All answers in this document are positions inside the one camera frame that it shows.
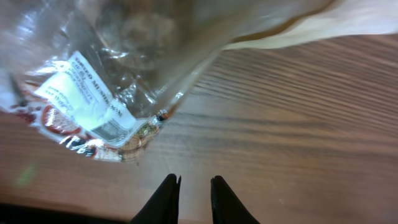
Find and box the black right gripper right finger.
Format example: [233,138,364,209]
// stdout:
[211,175,259,224]

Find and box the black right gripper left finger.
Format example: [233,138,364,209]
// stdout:
[129,174,181,224]

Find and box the silver red crinkled wrapper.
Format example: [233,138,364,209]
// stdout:
[0,83,161,163]

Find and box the beige brown snack pouch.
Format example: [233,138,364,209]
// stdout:
[1,0,397,147]

